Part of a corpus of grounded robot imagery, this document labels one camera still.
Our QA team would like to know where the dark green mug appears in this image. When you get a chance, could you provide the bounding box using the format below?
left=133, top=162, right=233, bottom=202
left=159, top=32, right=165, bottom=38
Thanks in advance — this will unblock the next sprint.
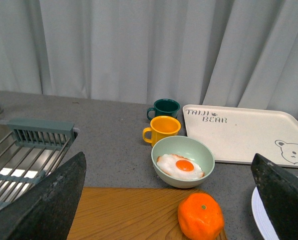
left=146, top=98, right=180, bottom=120

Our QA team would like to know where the yellow mug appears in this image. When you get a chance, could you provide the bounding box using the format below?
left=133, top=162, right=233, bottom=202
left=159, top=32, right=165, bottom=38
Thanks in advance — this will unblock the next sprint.
left=142, top=115, right=181, bottom=147

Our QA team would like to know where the wooden cutting board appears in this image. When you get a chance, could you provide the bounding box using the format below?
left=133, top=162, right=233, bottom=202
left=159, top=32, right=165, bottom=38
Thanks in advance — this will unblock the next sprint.
left=66, top=186, right=228, bottom=240

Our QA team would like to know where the fake fried egg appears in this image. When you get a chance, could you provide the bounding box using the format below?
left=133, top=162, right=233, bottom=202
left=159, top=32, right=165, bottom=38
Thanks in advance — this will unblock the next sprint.
left=157, top=154, right=205, bottom=181

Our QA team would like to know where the white curtain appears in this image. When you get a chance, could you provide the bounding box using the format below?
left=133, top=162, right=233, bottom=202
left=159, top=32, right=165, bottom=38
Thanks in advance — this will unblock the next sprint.
left=0, top=0, right=298, bottom=118

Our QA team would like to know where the beige bear serving tray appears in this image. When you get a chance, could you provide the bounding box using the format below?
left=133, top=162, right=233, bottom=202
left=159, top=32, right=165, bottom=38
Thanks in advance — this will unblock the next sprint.
left=182, top=104, right=298, bottom=168

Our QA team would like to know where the green sink drying rack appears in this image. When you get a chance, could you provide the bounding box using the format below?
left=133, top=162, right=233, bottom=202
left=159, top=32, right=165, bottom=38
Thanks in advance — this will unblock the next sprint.
left=0, top=118, right=78, bottom=210

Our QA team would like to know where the pale green bowl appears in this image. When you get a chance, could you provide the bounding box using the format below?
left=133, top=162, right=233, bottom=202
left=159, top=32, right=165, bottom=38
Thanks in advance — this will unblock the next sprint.
left=151, top=135, right=215, bottom=189

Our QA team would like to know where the orange mandarin fruit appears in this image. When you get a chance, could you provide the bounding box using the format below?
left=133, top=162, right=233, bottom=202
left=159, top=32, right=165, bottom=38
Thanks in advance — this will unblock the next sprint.
left=178, top=192, right=225, bottom=240

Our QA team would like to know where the white round plate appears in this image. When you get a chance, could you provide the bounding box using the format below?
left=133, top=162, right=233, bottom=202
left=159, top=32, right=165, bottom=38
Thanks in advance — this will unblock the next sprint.
left=251, top=179, right=298, bottom=240

